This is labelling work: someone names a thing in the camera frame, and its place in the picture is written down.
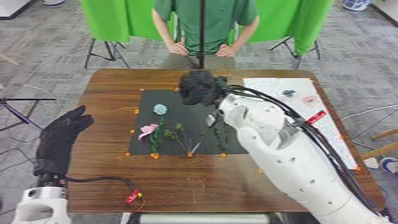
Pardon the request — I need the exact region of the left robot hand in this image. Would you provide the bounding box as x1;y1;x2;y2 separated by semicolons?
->
31;105;95;177

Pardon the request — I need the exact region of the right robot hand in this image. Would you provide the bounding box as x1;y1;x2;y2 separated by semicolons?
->
177;69;230;107

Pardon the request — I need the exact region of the dark mat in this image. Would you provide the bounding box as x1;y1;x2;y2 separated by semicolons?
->
127;89;250;156

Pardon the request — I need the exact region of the person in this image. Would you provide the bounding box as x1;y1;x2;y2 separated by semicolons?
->
149;0;260;70

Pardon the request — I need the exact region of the blue flower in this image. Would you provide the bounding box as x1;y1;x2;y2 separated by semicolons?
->
150;103;170;125

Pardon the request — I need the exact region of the white sheet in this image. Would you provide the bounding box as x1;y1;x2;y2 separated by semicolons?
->
241;77;360;171

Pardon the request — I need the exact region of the black tripod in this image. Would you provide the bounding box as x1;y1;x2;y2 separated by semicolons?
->
0;96;58;132

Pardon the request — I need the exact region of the green sprig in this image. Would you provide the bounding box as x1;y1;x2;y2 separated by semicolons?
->
161;122;191;153
211;122;230;153

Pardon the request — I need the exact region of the pink flower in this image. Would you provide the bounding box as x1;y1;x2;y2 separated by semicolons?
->
136;123;163;157

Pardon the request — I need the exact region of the black cloth stand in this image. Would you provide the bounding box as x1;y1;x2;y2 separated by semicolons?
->
268;35;323;70
81;37;131;70

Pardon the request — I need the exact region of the pale grey bar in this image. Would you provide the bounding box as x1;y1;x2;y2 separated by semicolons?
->
136;213;273;224

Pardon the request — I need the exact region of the blue and white vase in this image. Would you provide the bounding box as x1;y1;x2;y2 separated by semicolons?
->
340;0;374;13

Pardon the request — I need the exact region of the black cable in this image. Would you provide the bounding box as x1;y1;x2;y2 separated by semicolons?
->
60;175;145;213

